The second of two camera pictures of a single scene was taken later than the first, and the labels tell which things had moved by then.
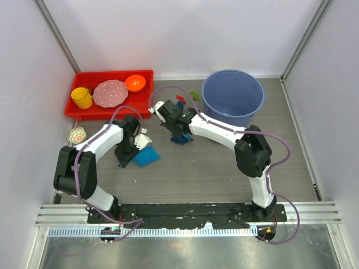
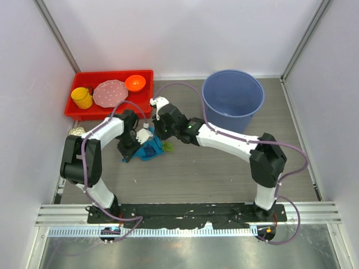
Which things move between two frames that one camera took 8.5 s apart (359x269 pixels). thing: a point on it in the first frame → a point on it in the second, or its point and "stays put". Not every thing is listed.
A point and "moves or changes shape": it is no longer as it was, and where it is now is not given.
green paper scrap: [195, 96] → [168, 147]
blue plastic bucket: [231, 98] stays put
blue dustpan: [145, 156] moves or changes shape
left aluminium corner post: [49, 24] stays put
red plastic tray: [143, 100] stays put
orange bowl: [135, 83] stays put
